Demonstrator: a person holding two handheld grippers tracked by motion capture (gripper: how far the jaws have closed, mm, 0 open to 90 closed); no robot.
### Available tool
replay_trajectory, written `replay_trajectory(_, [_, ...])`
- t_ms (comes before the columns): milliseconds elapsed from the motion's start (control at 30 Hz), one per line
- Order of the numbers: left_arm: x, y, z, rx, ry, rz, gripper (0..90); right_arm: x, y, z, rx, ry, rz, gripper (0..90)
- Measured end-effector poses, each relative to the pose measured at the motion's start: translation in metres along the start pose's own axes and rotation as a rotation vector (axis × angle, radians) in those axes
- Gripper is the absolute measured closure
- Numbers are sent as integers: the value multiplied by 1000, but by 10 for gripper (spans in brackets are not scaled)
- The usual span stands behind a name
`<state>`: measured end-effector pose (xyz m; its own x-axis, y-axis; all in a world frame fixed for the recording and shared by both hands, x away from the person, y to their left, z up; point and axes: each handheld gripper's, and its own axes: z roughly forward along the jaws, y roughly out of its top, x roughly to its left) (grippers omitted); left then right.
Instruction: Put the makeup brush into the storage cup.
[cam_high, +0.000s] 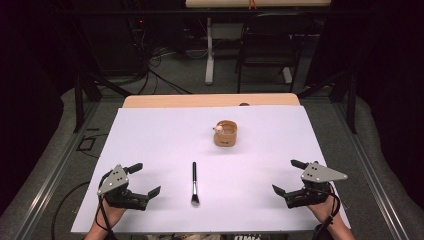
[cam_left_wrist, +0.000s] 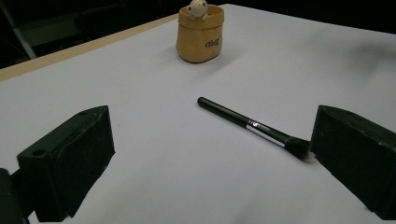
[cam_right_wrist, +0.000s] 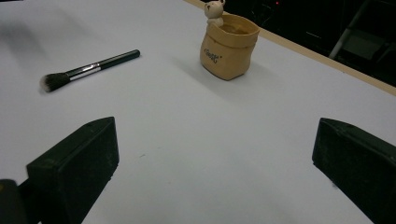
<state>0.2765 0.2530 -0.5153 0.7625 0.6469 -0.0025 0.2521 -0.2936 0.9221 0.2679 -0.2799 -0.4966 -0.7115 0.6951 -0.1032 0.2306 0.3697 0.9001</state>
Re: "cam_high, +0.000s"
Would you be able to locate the small pale animal figurine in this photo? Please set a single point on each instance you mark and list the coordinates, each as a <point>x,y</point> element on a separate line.
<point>219,129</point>

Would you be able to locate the round wooden brush holder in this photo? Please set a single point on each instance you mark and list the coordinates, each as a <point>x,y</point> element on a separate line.
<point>226,139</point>

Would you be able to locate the orange clamp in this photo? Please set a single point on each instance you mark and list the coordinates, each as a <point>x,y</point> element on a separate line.
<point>252,4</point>

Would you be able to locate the black metal stand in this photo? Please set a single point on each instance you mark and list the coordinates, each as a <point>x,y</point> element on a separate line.
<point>351,106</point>
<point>79,106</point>

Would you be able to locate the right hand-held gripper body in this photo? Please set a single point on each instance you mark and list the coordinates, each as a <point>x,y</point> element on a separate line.
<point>316,173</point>

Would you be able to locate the black metal crossbar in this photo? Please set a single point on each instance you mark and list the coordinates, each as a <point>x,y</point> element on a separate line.
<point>133,12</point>

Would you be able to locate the white table sheet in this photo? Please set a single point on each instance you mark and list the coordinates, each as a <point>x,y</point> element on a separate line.
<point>160,140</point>

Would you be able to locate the black folding chair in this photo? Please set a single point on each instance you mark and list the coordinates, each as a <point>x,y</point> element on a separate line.
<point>273,43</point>

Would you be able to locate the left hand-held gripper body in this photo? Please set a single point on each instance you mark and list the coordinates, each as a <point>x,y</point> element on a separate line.
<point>116,191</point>

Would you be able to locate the dark computer tower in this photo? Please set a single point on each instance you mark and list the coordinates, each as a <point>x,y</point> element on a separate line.
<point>113,46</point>

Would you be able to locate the grey metal floor rail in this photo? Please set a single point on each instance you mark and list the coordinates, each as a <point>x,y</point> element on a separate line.
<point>373,173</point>
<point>50,181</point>

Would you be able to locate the black makeup brush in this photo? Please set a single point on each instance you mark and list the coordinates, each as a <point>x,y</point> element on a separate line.
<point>194,180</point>

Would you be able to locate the wooden desk with white legs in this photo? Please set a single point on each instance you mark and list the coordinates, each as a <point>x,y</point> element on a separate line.
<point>209,60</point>

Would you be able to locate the person's left hand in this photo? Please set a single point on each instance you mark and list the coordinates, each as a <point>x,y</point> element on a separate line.
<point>111,215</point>

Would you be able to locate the person's right hand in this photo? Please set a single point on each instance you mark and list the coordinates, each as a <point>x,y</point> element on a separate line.
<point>325,211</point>

